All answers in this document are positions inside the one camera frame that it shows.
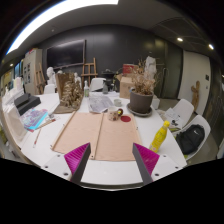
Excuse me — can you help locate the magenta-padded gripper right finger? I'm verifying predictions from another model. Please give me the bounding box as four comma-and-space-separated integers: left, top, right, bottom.
132, 142, 184, 186

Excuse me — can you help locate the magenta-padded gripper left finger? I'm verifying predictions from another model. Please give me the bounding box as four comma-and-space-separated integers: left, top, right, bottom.
41, 142, 92, 185

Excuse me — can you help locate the yellow drink bottle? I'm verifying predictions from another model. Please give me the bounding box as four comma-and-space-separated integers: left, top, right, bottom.
148, 120, 171, 154

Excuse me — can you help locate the light plywood board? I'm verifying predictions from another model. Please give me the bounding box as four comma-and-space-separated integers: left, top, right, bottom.
94, 113, 143, 163
51, 111, 104, 156

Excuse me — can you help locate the pencil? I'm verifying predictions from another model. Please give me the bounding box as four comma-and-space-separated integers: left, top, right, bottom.
32, 127, 43, 149

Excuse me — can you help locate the black backpack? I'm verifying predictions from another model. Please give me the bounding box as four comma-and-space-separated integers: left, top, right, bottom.
175, 124, 206, 155

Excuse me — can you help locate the stack of papers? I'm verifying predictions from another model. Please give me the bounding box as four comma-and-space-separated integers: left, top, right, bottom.
163, 107, 183, 129

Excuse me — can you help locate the grey plant saucer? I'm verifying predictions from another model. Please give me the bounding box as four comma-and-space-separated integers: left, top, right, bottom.
126, 102, 154, 118

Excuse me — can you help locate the patterned ceramic mug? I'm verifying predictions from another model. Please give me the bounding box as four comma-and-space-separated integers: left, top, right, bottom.
107, 106, 124, 122

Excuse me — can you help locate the colourful picture book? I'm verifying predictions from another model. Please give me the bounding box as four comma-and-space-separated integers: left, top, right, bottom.
20, 108, 49, 132

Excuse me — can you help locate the grey pot with dried plant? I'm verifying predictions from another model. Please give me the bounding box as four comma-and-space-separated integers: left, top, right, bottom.
128, 59, 161, 114

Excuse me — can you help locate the white chair with papers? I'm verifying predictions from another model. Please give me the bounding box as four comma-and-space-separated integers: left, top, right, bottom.
163, 98, 195, 129

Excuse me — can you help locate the white chair with backpack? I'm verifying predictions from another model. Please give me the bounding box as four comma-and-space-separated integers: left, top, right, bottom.
174, 114, 212, 161

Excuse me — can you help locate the brown relief sculpture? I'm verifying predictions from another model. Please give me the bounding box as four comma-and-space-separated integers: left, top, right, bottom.
53, 72, 84, 115

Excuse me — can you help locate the clear bottle with green label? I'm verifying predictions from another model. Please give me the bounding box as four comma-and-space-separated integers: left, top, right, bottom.
83, 79, 90, 98

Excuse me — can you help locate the black flat box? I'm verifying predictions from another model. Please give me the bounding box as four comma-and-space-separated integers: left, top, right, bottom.
13, 93, 42, 117

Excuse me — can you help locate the open cardboard box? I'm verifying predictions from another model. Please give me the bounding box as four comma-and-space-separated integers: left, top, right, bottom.
116, 73, 136, 100

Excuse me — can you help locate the dark spray bottle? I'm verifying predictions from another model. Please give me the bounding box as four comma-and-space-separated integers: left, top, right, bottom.
102, 79, 110, 95

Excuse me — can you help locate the wooden carved figure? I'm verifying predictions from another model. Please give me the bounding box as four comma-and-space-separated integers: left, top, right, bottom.
190, 80, 201, 113

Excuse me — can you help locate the small white plaster figure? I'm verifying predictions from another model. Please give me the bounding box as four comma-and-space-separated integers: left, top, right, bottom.
73, 72, 82, 84

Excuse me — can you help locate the wooden easel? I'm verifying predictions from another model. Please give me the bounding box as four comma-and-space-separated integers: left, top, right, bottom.
81, 57, 99, 88

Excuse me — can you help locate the white plaster bust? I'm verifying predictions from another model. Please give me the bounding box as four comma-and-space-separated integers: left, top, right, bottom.
45, 66, 57, 86

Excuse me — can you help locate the red box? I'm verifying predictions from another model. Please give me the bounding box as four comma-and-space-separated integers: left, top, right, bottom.
122, 63, 139, 75

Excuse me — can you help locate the tall white plaster statue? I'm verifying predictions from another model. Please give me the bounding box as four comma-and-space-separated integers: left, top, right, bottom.
143, 55, 158, 81

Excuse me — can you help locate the white cabinet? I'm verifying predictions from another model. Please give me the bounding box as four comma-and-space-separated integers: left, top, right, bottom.
22, 48, 44, 96

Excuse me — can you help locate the long ceiling light strip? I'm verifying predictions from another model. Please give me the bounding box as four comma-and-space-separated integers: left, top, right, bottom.
5, 0, 120, 55

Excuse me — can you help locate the black wall screen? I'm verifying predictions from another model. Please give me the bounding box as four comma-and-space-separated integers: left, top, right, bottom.
45, 39, 87, 70

